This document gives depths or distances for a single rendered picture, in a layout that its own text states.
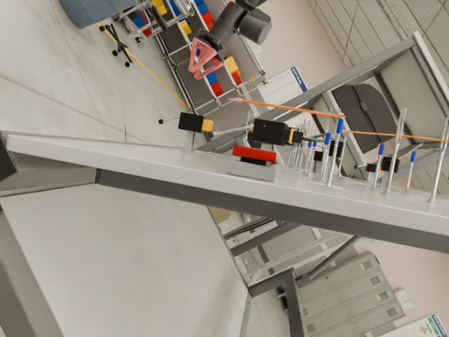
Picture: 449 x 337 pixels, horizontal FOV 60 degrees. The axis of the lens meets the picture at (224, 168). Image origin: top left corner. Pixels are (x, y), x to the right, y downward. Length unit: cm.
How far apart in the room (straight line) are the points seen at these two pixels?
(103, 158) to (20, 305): 20
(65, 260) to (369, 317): 752
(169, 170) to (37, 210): 25
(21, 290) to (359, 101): 151
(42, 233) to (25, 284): 9
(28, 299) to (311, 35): 871
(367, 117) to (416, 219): 136
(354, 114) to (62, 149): 143
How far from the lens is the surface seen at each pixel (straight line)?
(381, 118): 178
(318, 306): 786
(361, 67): 171
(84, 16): 422
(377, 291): 791
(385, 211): 43
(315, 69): 874
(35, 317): 53
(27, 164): 52
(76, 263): 64
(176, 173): 42
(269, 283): 163
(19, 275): 54
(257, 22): 103
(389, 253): 838
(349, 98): 176
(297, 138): 70
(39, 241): 59
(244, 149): 45
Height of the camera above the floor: 113
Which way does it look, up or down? 7 degrees down
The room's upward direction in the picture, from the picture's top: 63 degrees clockwise
